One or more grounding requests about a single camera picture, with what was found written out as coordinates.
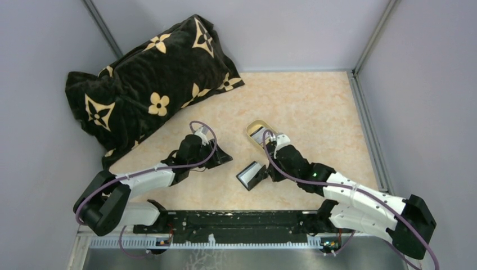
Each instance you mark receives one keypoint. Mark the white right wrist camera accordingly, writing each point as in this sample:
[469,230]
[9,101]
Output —
[281,140]

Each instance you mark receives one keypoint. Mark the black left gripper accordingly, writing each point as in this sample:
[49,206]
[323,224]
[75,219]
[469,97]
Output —
[208,156]

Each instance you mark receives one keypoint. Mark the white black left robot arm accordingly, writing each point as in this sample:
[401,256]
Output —
[107,203]

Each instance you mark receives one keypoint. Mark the black floral pillow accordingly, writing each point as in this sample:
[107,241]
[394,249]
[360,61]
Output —
[131,98]

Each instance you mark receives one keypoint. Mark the aluminium frame rail front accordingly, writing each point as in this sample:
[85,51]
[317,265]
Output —
[158,242]

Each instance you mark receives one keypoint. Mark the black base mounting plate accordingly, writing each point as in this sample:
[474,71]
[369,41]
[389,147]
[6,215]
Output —
[240,227]

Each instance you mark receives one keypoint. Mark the aluminium right side rail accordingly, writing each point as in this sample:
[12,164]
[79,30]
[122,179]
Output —
[375,152]

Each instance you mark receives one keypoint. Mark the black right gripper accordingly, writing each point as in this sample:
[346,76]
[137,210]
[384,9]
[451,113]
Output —
[270,171]

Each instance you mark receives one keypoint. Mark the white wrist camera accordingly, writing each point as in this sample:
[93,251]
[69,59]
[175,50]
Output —
[202,133]
[281,140]

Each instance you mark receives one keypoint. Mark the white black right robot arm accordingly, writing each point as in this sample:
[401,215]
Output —
[402,222]

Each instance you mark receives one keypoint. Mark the black leather card wallet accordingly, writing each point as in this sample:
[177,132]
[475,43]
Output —
[253,174]

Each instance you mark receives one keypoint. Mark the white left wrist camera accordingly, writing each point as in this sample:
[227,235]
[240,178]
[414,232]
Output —
[202,133]

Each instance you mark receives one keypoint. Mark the beige oval card holder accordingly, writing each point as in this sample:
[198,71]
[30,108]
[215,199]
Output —
[254,125]

